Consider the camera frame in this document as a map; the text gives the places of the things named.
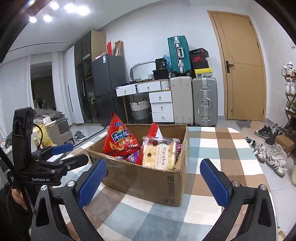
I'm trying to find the purple snack bag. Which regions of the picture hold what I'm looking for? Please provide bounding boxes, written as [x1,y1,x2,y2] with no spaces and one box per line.
[115,151,140,164]

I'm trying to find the yellow snack bag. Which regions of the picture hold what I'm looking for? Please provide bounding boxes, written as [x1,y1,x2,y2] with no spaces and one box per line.
[31,123,53,152]

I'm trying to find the stacked shoe boxes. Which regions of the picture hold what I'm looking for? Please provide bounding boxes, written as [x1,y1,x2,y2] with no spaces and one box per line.
[189,48,213,77]

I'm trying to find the grey slippers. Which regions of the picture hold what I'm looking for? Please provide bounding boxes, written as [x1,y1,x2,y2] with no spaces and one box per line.
[74,131,86,141]

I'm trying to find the person's left hand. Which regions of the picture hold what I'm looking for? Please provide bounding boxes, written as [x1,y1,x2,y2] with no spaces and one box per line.
[11,189,27,210]

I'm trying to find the black box on desk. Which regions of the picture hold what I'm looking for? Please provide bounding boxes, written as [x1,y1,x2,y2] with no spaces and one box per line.
[152,58,169,80]

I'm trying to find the woven laundry basket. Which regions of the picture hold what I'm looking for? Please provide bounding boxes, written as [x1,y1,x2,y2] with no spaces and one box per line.
[129,97,151,120]

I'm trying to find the red corn chips bag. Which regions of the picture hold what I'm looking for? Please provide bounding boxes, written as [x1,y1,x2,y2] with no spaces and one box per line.
[102,113,140,157]

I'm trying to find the white drawer cabinet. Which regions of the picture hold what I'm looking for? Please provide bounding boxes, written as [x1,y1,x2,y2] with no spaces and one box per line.
[149,90,174,123]

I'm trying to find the teal suitcase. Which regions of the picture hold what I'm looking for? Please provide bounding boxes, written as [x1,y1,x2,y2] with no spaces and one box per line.
[168,36,192,76]

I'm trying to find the wooden door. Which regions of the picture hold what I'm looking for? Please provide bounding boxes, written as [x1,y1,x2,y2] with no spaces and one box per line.
[208,11,266,121]

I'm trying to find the silver aluminium suitcase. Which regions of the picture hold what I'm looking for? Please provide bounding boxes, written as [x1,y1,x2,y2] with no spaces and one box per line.
[192,77,218,126]

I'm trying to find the white desk with drawers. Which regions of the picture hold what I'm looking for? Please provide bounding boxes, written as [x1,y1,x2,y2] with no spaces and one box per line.
[115,79,170,97]

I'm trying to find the black refrigerator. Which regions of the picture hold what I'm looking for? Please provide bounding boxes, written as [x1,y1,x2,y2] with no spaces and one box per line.
[91,54,126,126]

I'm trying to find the small brown cardboard box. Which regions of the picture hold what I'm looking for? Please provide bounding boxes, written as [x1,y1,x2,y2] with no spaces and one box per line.
[275,135,295,153]

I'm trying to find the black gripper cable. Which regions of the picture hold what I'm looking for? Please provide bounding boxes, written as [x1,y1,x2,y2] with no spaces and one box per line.
[0,123,45,214]

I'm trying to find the white red snack bag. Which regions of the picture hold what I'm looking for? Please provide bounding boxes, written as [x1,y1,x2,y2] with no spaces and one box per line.
[147,123,163,138]

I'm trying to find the shoes on floor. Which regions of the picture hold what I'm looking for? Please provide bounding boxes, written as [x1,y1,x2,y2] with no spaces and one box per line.
[245,124,289,178]

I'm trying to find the shoe rack with shoes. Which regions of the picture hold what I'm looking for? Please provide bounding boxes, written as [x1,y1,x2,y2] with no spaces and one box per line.
[280,61,296,140]

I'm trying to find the clear bread pack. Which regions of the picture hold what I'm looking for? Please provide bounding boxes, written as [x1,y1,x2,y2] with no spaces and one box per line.
[142,137,180,171]

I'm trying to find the plaid tablecloth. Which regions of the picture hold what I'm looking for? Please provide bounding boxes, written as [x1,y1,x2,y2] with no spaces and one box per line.
[53,126,278,241]

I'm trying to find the beige suitcase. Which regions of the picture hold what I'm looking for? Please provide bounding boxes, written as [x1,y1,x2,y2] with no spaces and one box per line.
[170,76,194,125]

